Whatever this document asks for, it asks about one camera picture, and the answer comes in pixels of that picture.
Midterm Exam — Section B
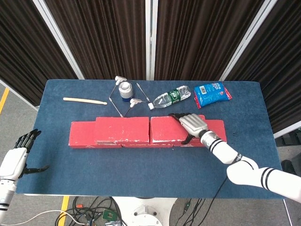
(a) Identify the blue snack bag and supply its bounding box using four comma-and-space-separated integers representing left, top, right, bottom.
193, 81, 233, 110

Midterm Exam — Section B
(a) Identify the blue fabric table cover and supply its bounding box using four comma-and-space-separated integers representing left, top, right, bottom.
15, 79, 290, 200

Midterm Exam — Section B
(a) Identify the dark pleated partition panel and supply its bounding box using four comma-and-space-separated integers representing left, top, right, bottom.
220, 0, 301, 139
0, 0, 85, 111
32, 0, 151, 81
150, 0, 279, 82

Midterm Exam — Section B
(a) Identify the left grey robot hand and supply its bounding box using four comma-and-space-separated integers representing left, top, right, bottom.
0, 129, 50, 181

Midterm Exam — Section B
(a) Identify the wooden stick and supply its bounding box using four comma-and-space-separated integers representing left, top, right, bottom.
63, 97, 108, 105

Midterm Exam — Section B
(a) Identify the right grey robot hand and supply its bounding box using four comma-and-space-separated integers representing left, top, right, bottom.
168, 113, 209, 145

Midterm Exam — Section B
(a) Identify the white floor cable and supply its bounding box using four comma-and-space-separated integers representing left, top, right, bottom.
11, 210, 82, 226

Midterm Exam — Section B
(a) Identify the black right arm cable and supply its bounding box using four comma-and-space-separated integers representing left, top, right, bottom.
204, 176, 229, 214

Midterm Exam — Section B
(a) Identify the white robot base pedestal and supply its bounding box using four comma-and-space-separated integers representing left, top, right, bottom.
112, 197, 177, 226

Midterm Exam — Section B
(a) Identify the black round object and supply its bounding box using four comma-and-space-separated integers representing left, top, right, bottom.
281, 159, 298, 176

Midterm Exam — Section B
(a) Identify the red foam brick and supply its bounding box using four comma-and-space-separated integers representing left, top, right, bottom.
121, 143, 175, 148
173, 119, 228, 148
95, 116, 150, 145
150, 114, 207, 144
68, 121, 123, 149

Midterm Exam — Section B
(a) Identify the black floor cable bundle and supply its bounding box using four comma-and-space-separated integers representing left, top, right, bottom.
175, 198, 206, 226
55, 196, 124, 226

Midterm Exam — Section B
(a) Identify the clear plastic water bottle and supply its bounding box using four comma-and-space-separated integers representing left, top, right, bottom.
148, 85, 192, 110

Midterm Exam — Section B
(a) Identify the green circuit board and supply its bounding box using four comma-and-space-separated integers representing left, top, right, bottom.
103, 210, 118, 221

